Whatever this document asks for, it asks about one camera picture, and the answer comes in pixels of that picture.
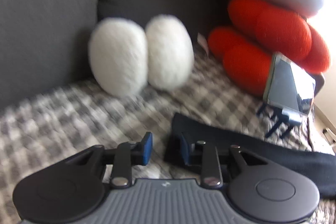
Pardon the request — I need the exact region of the white fluffy plush cushion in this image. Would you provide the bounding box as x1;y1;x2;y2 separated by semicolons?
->
88;17;148;97
145;15;195;90

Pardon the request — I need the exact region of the grey sofa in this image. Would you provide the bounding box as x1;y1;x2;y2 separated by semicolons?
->
0;0;229;111

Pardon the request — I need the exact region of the grey patterned quilt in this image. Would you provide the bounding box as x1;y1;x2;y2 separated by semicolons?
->
0;51;336;224

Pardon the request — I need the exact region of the blue phone stand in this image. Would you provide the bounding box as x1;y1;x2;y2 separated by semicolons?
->
257;103;302;139

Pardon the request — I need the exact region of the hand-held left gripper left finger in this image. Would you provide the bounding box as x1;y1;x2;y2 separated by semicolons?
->
56;132;153;189

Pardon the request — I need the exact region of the black sweater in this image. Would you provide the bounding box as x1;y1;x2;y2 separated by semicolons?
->
164;112;336;199

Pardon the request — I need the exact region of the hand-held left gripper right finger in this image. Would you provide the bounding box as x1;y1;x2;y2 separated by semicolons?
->
180;132;265;188

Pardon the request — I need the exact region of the smartphone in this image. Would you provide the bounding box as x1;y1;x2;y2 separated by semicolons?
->
263;53;317;115

